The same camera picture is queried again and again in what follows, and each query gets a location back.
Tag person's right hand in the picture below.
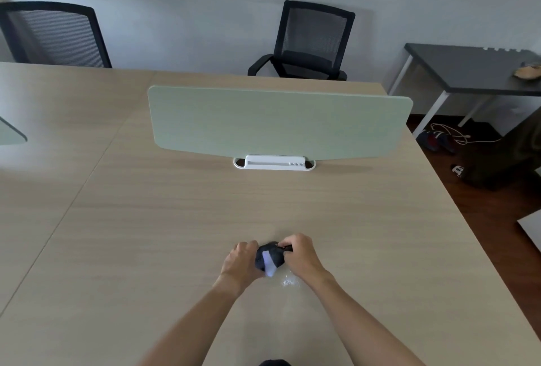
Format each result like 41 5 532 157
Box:
282 233 334 291

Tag person's left hand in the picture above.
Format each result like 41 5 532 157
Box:
219 241 265 295

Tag black cloth with white label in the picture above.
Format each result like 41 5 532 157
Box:
255 242 293 279

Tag person's left forearm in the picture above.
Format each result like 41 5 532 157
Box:
137 274 246 366

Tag person's right forearm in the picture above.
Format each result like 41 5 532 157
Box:
309 274 426 366

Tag clear plastic wrapper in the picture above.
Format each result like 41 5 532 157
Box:
270 266 303 291

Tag white divider base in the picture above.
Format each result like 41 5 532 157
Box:
232 155 316 171

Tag wide green desk divider panel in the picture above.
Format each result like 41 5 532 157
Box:
147 85 414 160

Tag dark blue and red shoes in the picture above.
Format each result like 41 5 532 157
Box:
416 130 458 155

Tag black mesh chair with armrests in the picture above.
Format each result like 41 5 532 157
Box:
247 0 356 82

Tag black bag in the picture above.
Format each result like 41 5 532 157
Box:
451 119 541 190

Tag white board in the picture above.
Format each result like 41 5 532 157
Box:
517 209 541 251

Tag dark grey side table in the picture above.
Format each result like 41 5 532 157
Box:
388 43 541 139

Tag black mesh office chair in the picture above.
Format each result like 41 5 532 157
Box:
0 1 113 69

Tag brown object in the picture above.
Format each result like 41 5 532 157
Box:
513 63 541 80

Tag white cable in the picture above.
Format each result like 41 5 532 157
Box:
430 123 504 145

